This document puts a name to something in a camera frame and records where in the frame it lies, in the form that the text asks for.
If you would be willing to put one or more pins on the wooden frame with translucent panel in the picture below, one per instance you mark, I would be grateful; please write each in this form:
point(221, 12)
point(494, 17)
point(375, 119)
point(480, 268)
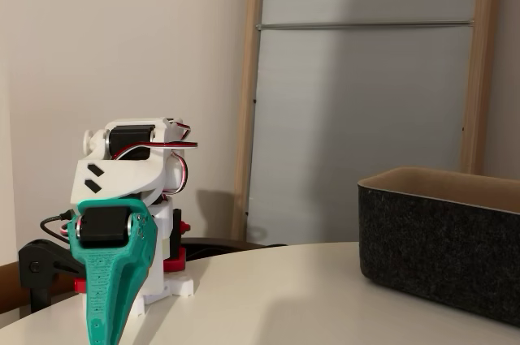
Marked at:
point(245, 117)

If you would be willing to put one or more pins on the teal gripper black servo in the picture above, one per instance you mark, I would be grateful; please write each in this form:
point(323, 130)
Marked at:
point(103, 226)

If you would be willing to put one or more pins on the black table clamp red pad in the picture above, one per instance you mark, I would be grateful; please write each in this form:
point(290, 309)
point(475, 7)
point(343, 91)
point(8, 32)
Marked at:
point(40, 260)

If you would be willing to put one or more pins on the dark grey felt basket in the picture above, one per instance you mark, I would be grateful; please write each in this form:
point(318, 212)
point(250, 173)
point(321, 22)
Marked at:
point(426, 247)

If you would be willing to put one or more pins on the black clamp with red knob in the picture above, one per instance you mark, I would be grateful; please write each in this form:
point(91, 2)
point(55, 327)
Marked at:
point(177, 223)

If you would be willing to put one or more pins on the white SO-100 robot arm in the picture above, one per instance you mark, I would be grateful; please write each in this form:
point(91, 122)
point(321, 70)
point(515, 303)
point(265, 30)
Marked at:
point(122, 176)

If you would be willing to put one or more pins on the thin metal rod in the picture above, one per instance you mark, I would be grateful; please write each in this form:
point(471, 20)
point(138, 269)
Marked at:
point(365, 25)

